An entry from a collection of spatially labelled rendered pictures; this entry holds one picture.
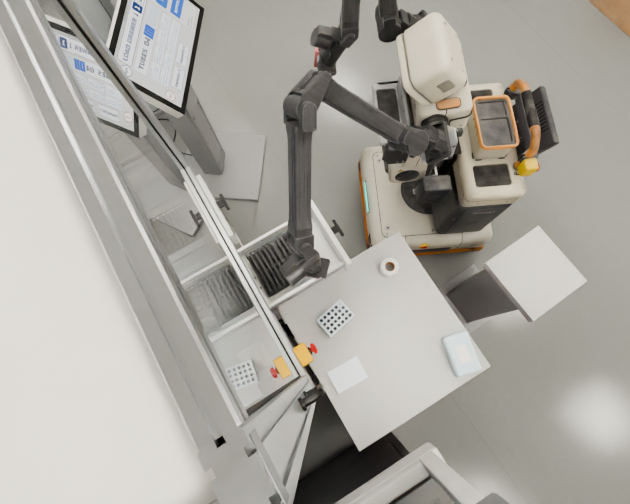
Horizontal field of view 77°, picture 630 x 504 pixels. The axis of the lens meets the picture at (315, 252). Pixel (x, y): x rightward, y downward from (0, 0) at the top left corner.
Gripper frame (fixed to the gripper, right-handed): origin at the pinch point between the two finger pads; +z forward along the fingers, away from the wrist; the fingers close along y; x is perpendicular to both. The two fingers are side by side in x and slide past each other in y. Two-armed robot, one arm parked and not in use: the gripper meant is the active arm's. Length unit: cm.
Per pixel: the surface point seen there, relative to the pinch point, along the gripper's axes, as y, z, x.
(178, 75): -71, -7, 63
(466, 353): 59, 19, -13
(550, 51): 109, 100, 207
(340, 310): 11.0, 19.9, -8.5
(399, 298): 32.4, 22.2, 1.7
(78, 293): -9, -100, -28
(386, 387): 34, 22, -32
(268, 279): -17.2, 9.0, -4.9
